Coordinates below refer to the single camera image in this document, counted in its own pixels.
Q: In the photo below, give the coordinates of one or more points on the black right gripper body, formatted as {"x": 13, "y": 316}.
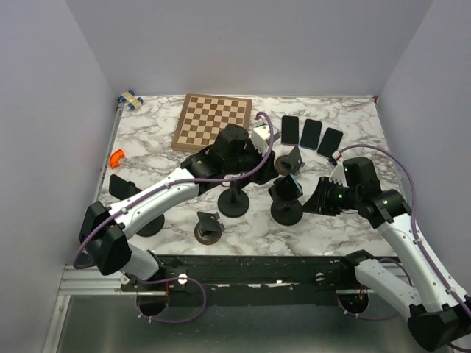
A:
{"x": 340, "y": 196}

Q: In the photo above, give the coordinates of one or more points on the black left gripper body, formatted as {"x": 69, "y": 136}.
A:
{"x": 251, "y": 159}

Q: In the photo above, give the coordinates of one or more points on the black phone with purple edge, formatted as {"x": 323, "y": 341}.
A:
{"x": 290, "y": 130}

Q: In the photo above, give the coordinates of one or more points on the blue-edged black phone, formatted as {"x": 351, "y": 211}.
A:
{"x": 311, "y": 134}

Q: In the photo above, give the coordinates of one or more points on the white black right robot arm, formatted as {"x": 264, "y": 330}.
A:
{"x": 435, "y": 307}

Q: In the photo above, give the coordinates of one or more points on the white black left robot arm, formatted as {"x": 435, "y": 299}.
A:
{"x": 236, "y": 155}

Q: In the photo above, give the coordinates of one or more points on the black right round-base stand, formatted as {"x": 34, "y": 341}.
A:
{"x": 286, "y": 213}

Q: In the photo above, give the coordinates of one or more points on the brown-base far phone stand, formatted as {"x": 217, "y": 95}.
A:
{"x": 290, "y": 163}

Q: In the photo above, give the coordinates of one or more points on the brown-base phone stand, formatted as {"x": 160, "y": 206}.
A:
{"x": 290, "y": 163}
{"x": 209, "y": 228}

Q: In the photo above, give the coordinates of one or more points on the black tall round-base phone stand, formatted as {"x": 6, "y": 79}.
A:
{"x": 233, "y": 202}

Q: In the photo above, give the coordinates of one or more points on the brown-base near phone stand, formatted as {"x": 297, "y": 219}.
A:
{"x": 209, "y": 228}

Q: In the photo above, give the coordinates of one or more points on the black left round-base stand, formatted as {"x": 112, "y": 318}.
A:
{"x": 153, "y": 227}

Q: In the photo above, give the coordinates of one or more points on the wooden chessboard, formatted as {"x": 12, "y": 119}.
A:
{"x": 203, "y": 116}

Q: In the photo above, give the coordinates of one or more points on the blue wheeled wooden toy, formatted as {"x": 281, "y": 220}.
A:
{"x": 134, "y": 102}

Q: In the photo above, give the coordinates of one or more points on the orange plastic piece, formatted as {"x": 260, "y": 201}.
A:
{"x": 115, "y": 158}

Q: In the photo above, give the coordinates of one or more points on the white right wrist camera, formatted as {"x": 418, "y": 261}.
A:
{"x": 337, "y": 174}

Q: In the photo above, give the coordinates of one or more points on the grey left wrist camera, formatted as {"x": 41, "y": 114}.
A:
{"x": 261, "y": 134}

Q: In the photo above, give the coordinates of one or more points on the aluminium frame rail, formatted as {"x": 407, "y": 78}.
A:
{"x": 88, "y": 282}

